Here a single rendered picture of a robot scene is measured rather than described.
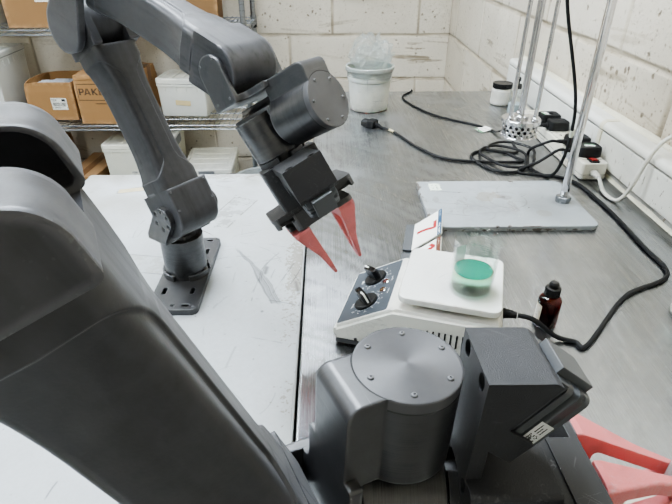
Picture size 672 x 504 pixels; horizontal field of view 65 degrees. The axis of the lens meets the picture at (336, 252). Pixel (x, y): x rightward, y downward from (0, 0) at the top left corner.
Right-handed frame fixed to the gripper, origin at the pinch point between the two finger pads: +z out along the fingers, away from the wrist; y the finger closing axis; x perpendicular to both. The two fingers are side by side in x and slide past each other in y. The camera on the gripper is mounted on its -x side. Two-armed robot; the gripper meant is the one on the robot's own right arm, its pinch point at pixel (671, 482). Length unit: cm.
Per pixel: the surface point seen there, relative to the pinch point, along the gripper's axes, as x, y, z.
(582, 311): 15.0, 37.3, 16.0
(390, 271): 10.1, 39.8, -11.2
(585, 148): 8, 85, 37
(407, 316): 9.5, 29.1, -10.7
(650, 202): 11, 66, 41
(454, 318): 8.9, 27.9, -5.4
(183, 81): 32, 244, -82
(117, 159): 70, 237, -118
